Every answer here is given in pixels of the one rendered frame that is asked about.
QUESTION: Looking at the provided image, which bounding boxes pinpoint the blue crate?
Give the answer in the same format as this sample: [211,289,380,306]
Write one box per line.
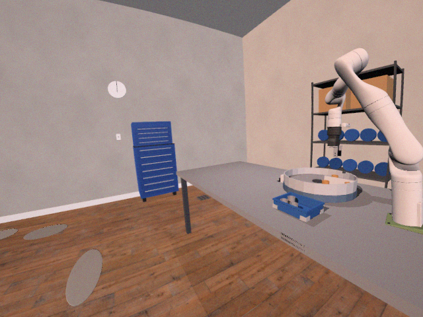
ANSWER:
[272,192,323,222]

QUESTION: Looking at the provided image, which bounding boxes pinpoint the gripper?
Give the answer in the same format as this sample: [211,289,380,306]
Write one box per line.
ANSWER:
[327,118,350,157]

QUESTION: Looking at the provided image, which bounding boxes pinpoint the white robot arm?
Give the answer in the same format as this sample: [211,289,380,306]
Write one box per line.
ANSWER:
[325,48,423,227]

